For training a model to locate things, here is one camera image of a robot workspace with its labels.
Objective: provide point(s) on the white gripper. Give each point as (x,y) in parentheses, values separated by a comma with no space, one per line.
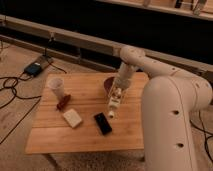
(123,78)

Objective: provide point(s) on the black power adapter box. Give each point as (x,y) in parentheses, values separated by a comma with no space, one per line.
(33,69)

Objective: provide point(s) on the translucent plastic cup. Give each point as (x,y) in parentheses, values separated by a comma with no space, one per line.
(57,87)

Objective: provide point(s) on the white rectangular block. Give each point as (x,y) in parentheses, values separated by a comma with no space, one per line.
(73,118)

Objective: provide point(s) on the wooden table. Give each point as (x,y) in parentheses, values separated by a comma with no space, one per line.
(50,132)

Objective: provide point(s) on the small reddish brown object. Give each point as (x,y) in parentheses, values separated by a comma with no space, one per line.
(63,102)

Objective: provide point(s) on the dark red bowl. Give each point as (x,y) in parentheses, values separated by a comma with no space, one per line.
(108,84)

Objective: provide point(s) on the black smartphone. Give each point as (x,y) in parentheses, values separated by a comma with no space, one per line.
(103,123)

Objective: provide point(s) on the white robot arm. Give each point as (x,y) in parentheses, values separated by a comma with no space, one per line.
(168,98)

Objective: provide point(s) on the small white bottle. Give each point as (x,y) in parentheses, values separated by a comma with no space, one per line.
(114,101)

